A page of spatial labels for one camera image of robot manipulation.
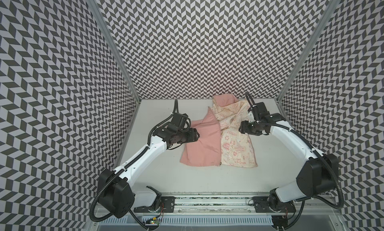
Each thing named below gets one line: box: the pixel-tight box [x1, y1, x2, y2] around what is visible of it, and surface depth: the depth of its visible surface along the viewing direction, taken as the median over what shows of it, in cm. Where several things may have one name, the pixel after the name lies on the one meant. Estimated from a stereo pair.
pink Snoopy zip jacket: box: [180, 93, 258, 168], surface depth 91 cm
